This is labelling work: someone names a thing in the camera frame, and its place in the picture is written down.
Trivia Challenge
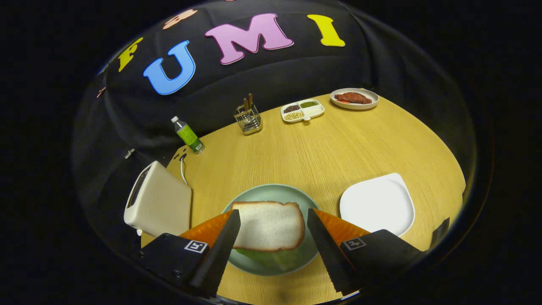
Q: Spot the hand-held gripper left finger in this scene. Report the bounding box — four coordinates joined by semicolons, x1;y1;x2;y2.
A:
135;209;241;298

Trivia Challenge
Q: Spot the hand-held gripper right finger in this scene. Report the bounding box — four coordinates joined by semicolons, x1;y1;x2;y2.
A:
307;208;426;296

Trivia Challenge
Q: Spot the green lettuce leaf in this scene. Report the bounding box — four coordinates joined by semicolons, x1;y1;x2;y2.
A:
235;248;303;272

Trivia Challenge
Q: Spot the white bread slice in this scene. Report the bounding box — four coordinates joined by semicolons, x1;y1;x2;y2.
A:
231;201;306;253

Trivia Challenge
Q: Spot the square white plate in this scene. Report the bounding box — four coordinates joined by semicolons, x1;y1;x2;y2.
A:
339;172;416;238

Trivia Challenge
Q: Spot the white toaster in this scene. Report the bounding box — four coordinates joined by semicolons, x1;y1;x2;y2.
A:
124;161;193;238

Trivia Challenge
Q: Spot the round pale green plate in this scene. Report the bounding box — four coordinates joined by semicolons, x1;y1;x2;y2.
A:
221;183;320;277

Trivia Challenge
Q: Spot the green label drink bottle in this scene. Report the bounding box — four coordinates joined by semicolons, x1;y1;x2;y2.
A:
171;116;205;154

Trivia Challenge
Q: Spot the white divided bean dish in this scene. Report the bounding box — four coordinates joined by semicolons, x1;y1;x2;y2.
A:
281;99;325;123

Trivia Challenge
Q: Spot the round white meat plate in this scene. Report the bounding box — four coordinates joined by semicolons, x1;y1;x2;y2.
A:
330;88;380;111

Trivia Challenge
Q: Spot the brown cooked meat slice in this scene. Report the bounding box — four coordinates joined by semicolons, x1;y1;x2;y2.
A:
334;92;372;105

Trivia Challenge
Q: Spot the black backdrop cloth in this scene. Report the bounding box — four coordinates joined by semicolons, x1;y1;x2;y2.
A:
72;0;477;238

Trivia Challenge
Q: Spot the wire cutlery holder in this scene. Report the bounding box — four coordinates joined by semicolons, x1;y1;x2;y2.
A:
234;104;263;136

